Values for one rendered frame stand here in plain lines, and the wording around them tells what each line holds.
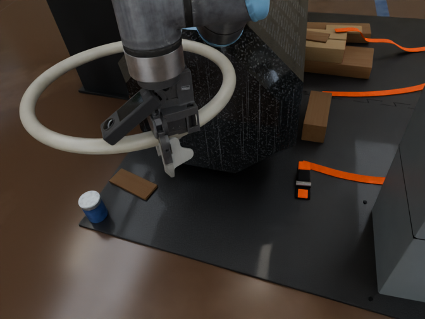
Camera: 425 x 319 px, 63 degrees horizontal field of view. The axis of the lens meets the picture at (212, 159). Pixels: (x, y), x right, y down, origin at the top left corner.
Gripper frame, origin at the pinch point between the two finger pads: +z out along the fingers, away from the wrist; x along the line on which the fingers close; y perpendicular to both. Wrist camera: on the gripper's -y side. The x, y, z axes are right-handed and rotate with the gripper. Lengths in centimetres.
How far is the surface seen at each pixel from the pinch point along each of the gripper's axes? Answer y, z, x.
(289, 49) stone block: 66, 15, 59
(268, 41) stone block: 55, 9, 57
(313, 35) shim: 133, 52, 134
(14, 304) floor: -67, 90, 44
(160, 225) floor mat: 0, 84, 52
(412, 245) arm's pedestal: 66, 47, -16
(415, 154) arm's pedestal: 78, 30, 2
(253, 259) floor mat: 31, 84, 19
